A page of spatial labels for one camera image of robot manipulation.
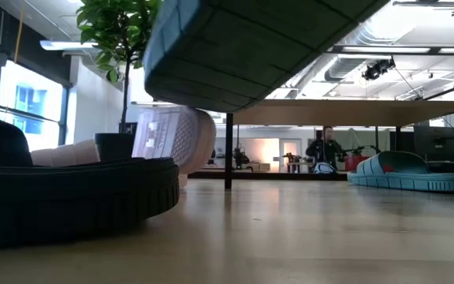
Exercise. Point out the wooden shelf black frame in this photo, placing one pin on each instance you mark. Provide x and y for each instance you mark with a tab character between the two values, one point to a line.
349	112

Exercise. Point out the black rubber slide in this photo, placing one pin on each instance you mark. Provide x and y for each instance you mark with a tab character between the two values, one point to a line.
22	213
156	181

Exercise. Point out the pink rubber slide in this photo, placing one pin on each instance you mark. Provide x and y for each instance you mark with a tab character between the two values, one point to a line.
179	134
65	154

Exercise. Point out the black ceiling device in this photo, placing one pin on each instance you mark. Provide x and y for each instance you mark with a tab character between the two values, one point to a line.
376	70

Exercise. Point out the red box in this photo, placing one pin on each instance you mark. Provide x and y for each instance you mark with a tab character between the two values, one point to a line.
355	162

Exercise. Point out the black monitor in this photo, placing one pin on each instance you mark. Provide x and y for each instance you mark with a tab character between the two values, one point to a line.
128	128
437	142

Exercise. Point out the person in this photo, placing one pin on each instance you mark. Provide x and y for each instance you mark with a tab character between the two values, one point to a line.
325	150

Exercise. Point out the silver ventilation duct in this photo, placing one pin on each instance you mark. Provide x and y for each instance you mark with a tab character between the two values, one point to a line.
349	65

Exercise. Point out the fluorescent ceiling light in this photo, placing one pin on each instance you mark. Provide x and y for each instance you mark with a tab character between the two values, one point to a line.
65	45

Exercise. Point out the green potted plant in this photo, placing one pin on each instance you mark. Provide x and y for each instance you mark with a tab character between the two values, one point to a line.
116	23

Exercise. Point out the overhead light bar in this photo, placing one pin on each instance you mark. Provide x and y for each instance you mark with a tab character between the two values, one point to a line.
388	49

